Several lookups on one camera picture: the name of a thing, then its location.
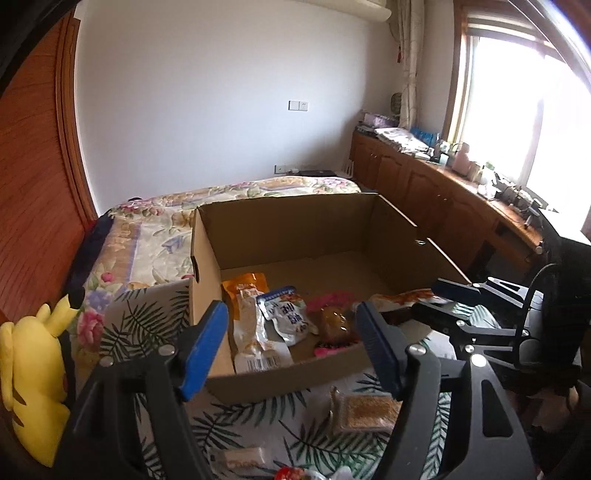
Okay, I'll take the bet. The white air conditioner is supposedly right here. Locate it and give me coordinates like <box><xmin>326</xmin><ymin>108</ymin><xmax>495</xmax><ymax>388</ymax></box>
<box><xmin>303</xmin><ymin>0</ymin><xmax>392</xmax><ymax>23</ymax></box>

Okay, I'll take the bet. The white wall switch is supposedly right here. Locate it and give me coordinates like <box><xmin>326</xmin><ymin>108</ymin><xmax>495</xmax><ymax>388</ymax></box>
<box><xmin>288</xmin><ymin>100</ymin><xmax>308</xmax><ymax>112</ymax></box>

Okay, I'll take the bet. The yellow Pikachu plush toy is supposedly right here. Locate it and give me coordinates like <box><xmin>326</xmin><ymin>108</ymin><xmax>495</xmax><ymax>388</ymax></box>
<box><xmin>1</xmin><ymin>296</ymin><xmax>78</xmax><ymax>467</ymax></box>

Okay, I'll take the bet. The floral quilt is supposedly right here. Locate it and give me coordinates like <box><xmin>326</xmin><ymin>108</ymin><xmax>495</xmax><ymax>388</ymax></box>
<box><xmin>68</xmin><ymin>176</ymin><xmax>360</xmax><ymax>366</ymax></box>

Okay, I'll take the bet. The brown cardboard box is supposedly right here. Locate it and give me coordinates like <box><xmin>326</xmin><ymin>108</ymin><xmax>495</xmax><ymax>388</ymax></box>
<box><xmin>189</xmin><ymin>193</ymin><xmax>470</xmax><ymax>405</ymax></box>

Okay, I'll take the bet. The pink brown snack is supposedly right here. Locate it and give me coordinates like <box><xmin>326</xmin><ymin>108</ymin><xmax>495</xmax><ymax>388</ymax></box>
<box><xmin>307</xmin><ymin>291</ymin><xmax>360</xmax><ymax>358</ymax></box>

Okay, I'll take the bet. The chicken foot snack packet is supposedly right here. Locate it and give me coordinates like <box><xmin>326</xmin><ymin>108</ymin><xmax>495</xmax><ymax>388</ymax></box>
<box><xmin>370</xmin><ymin>288</ymin><xmax>450</xmax><ymax>313</ymax></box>

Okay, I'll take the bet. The pink jar on counter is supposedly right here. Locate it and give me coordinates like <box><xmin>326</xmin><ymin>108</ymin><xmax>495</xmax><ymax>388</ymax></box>
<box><xmin>452</xmin><ymin>142</ymin><xmax>471</xmax><ymax>177</ymax></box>

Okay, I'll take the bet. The palm leaf bed sheet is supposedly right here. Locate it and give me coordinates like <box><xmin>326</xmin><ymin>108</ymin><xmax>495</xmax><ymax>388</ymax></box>
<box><xmin>73</xmin><ymin>278</ymin><xmax>500</xmax><ymax>480</ymax></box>

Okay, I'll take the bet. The folded patterned cloth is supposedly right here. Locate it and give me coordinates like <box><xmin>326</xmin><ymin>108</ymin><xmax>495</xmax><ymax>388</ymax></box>
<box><xmin>375</xmin><ymin>127</ymin><xmax>430</xmax><ymax>155</ymax></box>

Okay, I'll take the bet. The small white candy bar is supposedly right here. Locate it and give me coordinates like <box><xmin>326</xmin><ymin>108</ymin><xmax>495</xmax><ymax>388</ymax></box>
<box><xmin>209</xmin><ymin>447</ymin><xmax>269</xmax><ymax>470</ymax></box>

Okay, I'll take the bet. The sesame cracker clear packet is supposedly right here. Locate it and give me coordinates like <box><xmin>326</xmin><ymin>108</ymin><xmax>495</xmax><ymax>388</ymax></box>
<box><xmin>329</xmin><ymin>387</ymin><xmax>402</xmax><ymax>435</ymax></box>

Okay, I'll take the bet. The wooden wardrobe door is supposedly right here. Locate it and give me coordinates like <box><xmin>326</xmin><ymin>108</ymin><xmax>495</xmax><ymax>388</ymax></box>
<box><xmin>1</xmin><ymin>12</ymin><xmax>97</xmax><ymax>321</ymax></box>

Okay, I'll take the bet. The wall power outlet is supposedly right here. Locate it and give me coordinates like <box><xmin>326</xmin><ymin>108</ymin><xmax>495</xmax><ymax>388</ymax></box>
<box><xmin>273</xmin><ymin>165</ymin><xmax>290</xmax><ymax>175</ymax></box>

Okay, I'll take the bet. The orange white snack pouch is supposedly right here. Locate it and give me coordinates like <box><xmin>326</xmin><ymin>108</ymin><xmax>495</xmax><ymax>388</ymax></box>
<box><xmin>222</xmin><ymin>273</ymin><xmax>294</xmax><ymax>374</ymax></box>

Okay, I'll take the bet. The wooden framed window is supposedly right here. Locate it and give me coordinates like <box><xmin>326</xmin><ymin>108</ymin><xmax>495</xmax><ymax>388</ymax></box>
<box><xmin>450</xmin><ymin>1</ymin><xmax>590</xmax><ymax>226</ymax></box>

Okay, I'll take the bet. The white blue snack packet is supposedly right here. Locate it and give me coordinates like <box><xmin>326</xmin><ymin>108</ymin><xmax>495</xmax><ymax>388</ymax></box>
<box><xmin>256</xmin><ymin>286</ymin><xmax>318</xmax><ymax>347</ymax></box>

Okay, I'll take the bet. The beige window curtain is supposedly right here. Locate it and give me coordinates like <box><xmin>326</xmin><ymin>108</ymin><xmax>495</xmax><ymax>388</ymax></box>
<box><xmin>391</xmin><ymin>0</ymin><xmax>425</xmax><ymax>130</ymax></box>

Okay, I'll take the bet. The black office chair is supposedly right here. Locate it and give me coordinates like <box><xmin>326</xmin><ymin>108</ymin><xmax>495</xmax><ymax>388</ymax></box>
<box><xmin>510</xmin><ymin>211</ymin><xmax>590</xmax><ymax>397</ymax></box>

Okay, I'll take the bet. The wooden cabinet counter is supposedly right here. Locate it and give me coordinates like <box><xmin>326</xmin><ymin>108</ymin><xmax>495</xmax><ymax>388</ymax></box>
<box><xmin>349</xmin><ymin>131</ymin><xmax>542</xmax><ymax>282</ymax></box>

